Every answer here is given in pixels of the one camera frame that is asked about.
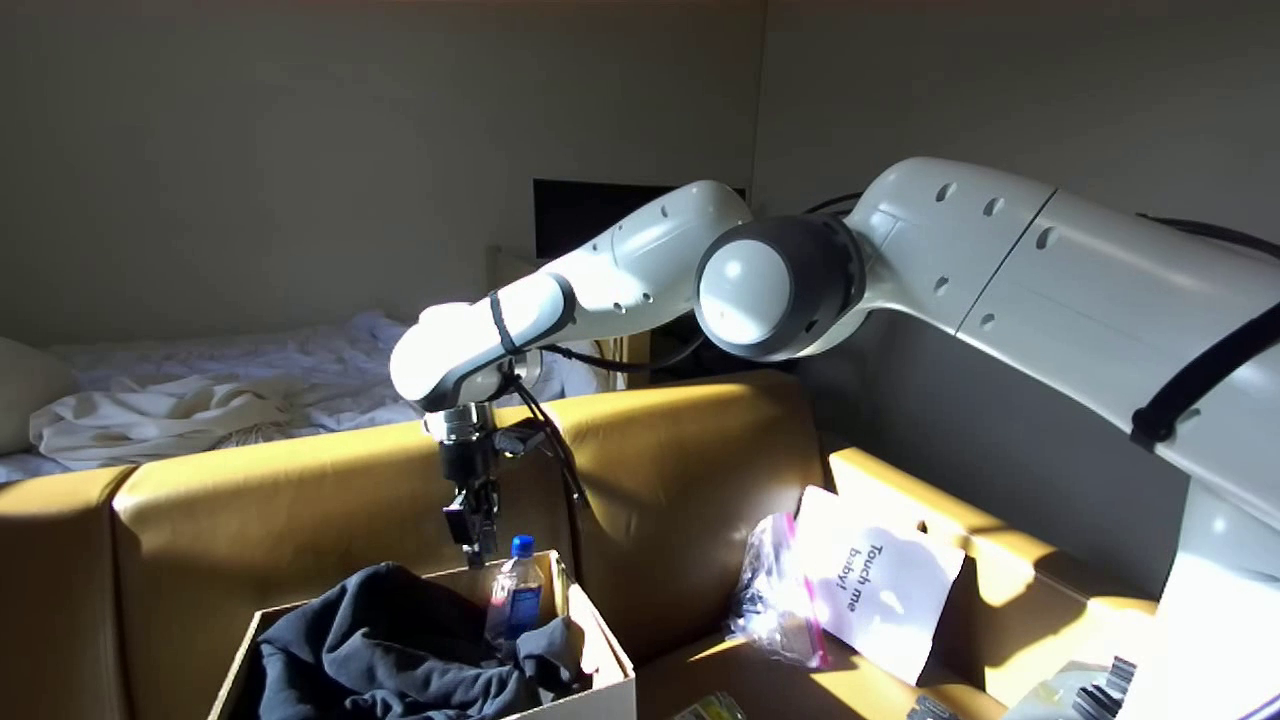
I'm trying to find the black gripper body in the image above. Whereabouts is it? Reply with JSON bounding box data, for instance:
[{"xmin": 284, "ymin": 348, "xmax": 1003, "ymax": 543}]
[{"xmin": 431, "ymin": 436, "xmax": 512, "ymax": 537}]

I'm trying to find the blue label water bottle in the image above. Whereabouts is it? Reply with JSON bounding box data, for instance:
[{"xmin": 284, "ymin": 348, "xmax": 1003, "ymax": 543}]
[{"xmin": 484, "ymin": 532, "xmax": 556, "ymax": 645}]

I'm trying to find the cardboard box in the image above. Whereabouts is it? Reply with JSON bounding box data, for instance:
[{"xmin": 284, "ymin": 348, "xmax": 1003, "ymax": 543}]
[{"xmin": 205, "ymin": 543, "xmax": 640, "ymax": 720}]

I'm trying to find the dark blue clothing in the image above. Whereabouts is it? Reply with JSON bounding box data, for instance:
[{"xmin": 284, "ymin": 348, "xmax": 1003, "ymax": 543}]
[{"xmin": 247, "ymin": 559, "xmax": 590, "ymax": 720}]

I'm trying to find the tan leather sofa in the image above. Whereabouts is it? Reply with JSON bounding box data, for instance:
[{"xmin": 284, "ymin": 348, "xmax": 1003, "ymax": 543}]
[{"xmin": 0, "ymin": 370, "xmax": 1167, "ymax": 720}]

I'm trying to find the white crumpled bedsheet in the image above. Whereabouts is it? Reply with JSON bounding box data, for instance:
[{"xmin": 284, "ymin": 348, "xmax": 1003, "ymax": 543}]
[{"xmin": 22, "ymin": 308, "xmax": 610, "ymax": 476}]

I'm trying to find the black monitor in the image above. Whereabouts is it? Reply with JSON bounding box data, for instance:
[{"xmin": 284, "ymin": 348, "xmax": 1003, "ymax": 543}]
[{"xmin": 529, "ymin": 176, "xmax": 671, "ymax": 265}]

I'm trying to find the translucent plastic bag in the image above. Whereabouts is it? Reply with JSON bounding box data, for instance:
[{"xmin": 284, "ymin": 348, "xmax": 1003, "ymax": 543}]
[{"xmin": 723, "ymin": 509, "xmax": 853, "ymax": 673}]

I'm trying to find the striped white object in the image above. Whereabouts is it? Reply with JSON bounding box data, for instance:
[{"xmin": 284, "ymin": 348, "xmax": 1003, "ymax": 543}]
[{"xmin": 1003, "ymin": 652, "xmax": 1138, "ymax": 720}]

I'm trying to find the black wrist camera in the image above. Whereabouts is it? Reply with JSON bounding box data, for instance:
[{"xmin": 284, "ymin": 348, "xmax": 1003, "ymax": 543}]
[{"xmin": 495, "ymin": 417, "xmax": 552, "ymax": 467}]

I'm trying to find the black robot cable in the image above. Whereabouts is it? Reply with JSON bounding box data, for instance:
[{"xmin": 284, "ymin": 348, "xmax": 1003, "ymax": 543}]
[{"xmin": 508, "ymin": 209, "xmax": 1280, "ymax": 579}]

